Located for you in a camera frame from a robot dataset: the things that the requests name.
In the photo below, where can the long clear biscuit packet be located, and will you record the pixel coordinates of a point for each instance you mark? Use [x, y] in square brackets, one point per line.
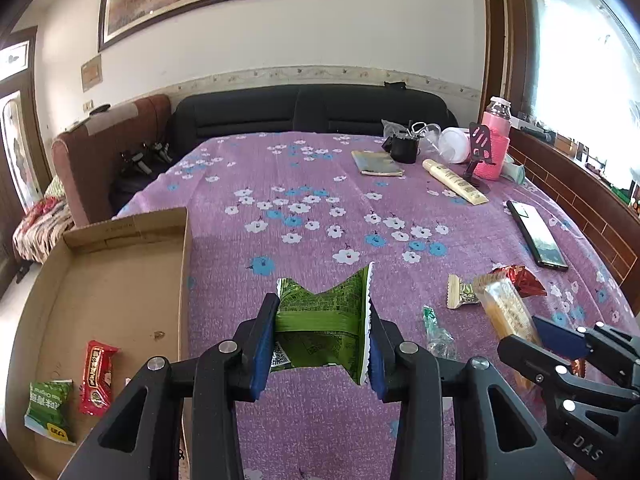
[505, 310]

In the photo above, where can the brown armchair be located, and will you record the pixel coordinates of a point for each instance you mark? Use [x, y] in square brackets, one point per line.
[85, 160]

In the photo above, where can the purple floral tablecloth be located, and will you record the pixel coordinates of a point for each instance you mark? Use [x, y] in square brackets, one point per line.
[310, 240]

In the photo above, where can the olive green cloth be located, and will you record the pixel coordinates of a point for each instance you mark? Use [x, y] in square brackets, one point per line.
[377, 162]

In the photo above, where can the black phone stand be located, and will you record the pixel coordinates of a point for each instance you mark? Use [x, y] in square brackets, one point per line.
[481, 142]

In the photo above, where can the black sofa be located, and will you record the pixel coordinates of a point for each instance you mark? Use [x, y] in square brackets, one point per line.
[250, 115]

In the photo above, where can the gold and white candy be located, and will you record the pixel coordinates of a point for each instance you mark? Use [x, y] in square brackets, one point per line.
[462, 292]

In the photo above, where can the white cup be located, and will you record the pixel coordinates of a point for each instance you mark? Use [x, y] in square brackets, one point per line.
[455, 145]

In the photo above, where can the clear plastic cup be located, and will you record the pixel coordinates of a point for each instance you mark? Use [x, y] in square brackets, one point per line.
[430, 135]

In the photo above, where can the black smartphone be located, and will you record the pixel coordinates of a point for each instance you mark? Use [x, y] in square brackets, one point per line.
[537, 237]

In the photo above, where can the red sausage snack packet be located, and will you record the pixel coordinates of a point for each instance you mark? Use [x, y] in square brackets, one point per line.
[98, 377]

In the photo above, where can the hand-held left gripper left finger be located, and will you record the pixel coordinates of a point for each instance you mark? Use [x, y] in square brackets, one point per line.
[263, 355]

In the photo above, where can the small windowsill ornaments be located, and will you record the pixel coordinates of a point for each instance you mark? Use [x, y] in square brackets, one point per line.
[582, 152]

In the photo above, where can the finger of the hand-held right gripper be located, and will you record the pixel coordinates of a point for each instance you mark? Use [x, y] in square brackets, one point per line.
[560, 335]
[540, 365]

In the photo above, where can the clear wrapper with green end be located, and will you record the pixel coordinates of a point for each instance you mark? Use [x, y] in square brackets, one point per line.
[437, 337]

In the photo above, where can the cream lotion tube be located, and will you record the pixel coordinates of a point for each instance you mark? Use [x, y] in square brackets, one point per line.
[452, 180]

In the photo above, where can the red foil snack packet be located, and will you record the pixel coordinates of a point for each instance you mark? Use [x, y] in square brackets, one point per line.
[525, 280]

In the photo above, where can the wooden door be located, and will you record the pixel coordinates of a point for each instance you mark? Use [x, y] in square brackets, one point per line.
[15, 135]

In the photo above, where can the black handheld device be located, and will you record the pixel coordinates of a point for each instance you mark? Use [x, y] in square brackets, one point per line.
[145, 157]

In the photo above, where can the black pot with clips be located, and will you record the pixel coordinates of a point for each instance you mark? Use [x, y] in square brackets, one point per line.
[404, 150]

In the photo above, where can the black cylindrical rod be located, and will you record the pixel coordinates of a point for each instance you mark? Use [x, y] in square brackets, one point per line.
[537, 134]

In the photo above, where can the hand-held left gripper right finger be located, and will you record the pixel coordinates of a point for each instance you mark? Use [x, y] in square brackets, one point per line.
[378, 360]

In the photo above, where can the window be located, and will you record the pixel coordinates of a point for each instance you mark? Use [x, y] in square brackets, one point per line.
[575, 60]

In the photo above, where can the pink knit-sleeved thermos bottle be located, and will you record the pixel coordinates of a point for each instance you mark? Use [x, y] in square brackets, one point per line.
[501, 132]

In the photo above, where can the green snack packet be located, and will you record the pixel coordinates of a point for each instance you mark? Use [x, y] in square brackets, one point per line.
[47, 405]
[320, 320]

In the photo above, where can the small wall plaque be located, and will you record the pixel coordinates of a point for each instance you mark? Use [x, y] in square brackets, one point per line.
[91, 72]

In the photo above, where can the cardboard box of snacks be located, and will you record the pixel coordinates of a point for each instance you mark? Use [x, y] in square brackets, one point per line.
[40, 225]

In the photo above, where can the mint green cloth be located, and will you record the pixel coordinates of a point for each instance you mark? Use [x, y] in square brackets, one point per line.
[514, 172]

